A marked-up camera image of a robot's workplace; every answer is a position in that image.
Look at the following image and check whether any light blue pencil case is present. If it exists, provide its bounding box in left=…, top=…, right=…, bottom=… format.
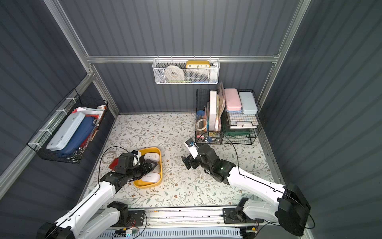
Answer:
left=239, top=91, right=258, bottom=115

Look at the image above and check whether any black wire desk organizer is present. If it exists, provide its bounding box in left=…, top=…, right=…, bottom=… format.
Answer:
left=195, top=89, right=263, bottom=145

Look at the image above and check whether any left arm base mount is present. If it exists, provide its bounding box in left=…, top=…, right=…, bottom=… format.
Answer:
left=110, top=210, right=145, bottom=228

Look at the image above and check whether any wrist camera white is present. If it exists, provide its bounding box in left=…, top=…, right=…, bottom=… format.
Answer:
left=185, top=138, right=199, bottom=159
left=131, top=150, right=141, bottom=166

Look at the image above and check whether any pink pencil case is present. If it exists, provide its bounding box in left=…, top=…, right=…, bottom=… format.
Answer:
left=224, top=88, right=242, bottom=112

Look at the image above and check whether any white box upright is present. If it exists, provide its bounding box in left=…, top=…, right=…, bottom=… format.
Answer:
left=209, top=90, right=217, bottom=131

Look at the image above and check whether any white flat case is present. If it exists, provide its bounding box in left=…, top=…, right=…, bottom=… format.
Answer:
left=46, top=112, right=86, bottom=151

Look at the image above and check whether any navy blue case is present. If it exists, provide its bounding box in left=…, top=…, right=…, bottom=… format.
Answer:
left=55, top=116, right=96, bottom=155

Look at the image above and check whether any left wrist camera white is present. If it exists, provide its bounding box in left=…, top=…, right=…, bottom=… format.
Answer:
left=131, top=150, right=141, bottom=166

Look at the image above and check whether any white wire wall basket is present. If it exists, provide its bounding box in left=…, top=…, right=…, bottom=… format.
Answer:
left=152, top=58, right=220, bottom=85

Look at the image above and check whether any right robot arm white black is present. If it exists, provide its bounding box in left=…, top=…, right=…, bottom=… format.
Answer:
left=182, top=139, right=311, bottom=237

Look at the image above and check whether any yellow clock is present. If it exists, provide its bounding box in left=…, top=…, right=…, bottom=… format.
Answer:
left=186, top=60, right=210, bottom=69

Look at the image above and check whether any black wire side basket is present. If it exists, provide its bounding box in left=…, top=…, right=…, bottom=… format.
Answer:
left=27, top=90, right=108, bottom=164

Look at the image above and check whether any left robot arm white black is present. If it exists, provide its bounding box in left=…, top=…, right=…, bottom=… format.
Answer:
left=36, top=150, right=161, bottom=239

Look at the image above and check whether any yellow plastic storage box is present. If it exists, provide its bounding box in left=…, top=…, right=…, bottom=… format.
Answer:
left=133, top=147, right=163, bottom=189

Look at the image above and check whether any white rounded mouse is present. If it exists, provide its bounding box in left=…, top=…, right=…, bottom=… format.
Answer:
left=144, top=152, right=161, bottom=162

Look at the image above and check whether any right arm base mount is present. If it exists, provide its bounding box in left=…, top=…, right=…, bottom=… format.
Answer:
left=221, top=208, right=264, bottom=224

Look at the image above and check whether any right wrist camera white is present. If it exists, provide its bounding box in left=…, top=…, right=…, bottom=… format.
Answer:
left=185, top=138, right=199, bottom=159

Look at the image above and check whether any white tape roll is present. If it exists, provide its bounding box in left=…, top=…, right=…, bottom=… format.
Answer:
left=164, top=65, right=185, bottom=81

